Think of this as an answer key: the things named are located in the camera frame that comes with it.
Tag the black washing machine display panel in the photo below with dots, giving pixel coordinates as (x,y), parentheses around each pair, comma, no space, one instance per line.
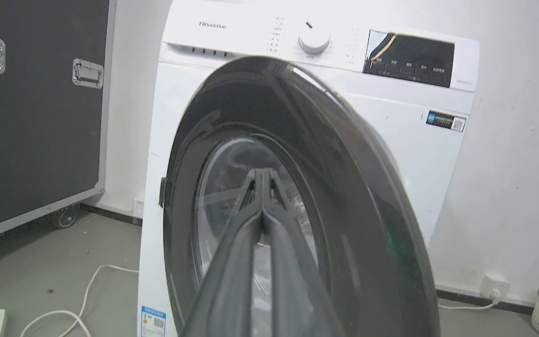
(412,58)

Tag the black caster wheel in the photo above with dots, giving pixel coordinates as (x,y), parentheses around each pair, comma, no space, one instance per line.
(65,217)

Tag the blue energy label sticker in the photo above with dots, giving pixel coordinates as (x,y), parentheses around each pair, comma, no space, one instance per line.
(152,322)

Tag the white Hisense washing machine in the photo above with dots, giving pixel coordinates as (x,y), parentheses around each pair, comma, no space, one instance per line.
(419,154)

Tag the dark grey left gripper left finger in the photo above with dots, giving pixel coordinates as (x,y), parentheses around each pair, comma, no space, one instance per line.
(225,281)

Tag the dark round washing machine door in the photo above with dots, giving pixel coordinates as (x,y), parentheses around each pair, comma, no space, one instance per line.
(358,201)

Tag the white wall socket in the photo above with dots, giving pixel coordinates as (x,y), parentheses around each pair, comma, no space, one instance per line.
(494,286)

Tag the black QR code sticker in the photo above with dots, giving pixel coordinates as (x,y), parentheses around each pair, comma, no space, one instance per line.
(445,120)

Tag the black flight case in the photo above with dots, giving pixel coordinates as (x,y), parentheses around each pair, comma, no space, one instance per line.
(35,117)

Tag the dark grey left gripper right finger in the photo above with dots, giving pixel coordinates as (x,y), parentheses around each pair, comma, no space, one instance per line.
(293,285)

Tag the white program dial knob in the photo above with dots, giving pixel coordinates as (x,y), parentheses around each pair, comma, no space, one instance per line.
(314,39)

